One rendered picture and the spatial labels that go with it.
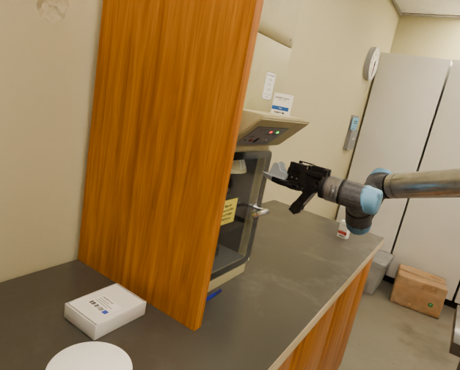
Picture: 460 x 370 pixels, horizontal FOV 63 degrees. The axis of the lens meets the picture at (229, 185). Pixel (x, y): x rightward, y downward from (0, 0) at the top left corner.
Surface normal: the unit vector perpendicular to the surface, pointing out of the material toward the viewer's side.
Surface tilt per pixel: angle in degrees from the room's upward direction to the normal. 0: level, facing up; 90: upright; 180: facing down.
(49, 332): 0
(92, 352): 0
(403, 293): 92
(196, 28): 90
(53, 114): 90
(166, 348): 0
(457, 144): 90
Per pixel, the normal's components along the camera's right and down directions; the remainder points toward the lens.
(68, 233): 0.82, 0.28
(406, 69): -0.54, 0.10
